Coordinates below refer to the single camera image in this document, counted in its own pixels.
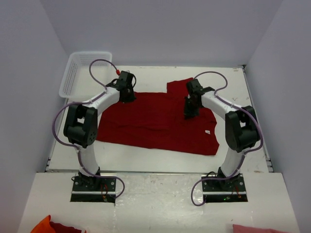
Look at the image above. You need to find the red t shirt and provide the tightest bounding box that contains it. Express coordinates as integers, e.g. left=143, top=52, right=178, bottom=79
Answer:
left=97, top=78, right=219, bottom=156

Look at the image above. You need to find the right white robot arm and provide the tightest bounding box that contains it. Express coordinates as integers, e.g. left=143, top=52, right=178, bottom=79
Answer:
left=184, top=79, right=262, bottom=191

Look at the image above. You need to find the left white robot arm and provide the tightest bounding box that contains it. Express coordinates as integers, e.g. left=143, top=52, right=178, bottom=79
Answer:
left=63, top=71, right=137, bottom=191

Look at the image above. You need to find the white plastic mesh basket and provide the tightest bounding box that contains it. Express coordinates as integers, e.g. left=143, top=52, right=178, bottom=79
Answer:
left=59, top=51, right=112, bottom=101

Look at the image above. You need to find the pink folded cloth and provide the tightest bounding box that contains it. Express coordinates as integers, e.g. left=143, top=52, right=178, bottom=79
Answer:
left=233, top=224, right=280, bottom=233

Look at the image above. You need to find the dark red folded cloth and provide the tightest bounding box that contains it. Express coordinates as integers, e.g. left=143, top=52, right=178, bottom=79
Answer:
left=50, top=221, right=86, bottom=233

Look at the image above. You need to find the orange folded cloth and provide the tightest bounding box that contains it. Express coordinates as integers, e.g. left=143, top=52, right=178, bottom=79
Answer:
left=31, top=215, right=55, bottom=233

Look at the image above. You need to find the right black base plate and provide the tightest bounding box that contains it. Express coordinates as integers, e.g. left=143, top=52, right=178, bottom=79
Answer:
left=202, top=174, right=248, bottom=203

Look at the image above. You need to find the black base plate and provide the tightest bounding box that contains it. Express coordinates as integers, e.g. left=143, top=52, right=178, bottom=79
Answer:
left=202, top=174, right=248, bottom=203
left=70, top=176, right=116, bottom=203

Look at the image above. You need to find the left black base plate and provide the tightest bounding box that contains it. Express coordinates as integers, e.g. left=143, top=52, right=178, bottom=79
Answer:
left=70, top=176, right=116, bottom=203

